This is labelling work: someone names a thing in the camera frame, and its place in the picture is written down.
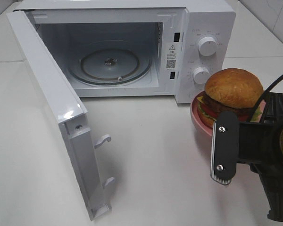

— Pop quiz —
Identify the burger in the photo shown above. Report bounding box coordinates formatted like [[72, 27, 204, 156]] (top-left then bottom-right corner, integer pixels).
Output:
[[198, 68, 264, 128]]

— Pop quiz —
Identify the white microwave oven body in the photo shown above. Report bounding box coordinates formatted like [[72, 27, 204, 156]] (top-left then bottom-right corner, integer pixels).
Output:
[[12, 0, 236, 104]]

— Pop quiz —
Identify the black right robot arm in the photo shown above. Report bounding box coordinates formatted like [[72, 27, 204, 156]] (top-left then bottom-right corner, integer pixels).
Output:
[[210, 93, 283, 222]]

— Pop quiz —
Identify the lower white control knob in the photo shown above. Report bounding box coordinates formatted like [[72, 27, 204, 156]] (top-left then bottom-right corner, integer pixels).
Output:
[[192, 67, 211, 84]]

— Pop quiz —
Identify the round white door button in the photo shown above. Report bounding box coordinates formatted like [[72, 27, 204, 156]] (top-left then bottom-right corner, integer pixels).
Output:
[[189, 89, 202, 101]]

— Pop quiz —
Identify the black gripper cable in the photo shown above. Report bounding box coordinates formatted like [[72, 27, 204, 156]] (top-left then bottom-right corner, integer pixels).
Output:
[[249, 67, 283, 123]]

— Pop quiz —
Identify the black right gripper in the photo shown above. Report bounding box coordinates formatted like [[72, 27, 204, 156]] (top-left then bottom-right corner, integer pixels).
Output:
[[209, 92, 283, 222]]

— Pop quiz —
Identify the upper white control knob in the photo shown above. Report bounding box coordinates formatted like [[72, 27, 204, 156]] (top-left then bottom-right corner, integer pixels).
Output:
[[198, 36, 217, 57]]

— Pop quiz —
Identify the glass microwave turntable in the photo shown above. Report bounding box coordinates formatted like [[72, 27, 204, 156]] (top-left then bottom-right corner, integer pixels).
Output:
[[68, 40, 152, 86]]

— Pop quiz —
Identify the white control knob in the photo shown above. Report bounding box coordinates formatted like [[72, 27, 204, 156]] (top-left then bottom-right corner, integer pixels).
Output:
[[192, 67, 211, 84], [198, 36, 217, 57]]

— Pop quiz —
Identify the white microwave door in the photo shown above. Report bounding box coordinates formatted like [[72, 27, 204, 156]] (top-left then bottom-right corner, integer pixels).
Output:
[[7, 11, 114, 220]]

